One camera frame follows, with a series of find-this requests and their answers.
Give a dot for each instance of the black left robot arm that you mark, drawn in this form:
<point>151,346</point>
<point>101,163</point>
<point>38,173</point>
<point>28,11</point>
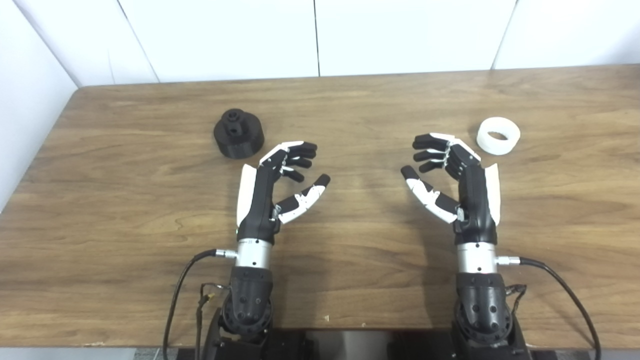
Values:
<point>250,295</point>

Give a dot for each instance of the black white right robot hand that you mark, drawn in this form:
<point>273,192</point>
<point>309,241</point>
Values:
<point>475,200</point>

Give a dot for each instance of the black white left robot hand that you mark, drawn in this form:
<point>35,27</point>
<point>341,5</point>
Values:
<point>257,200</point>

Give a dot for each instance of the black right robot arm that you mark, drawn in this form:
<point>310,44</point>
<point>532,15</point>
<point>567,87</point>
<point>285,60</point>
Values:
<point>482,300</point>

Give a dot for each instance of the round black stepped part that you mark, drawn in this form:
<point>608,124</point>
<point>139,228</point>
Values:
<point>237,140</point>

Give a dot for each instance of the black robot torso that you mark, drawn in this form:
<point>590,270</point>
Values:
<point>350,345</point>

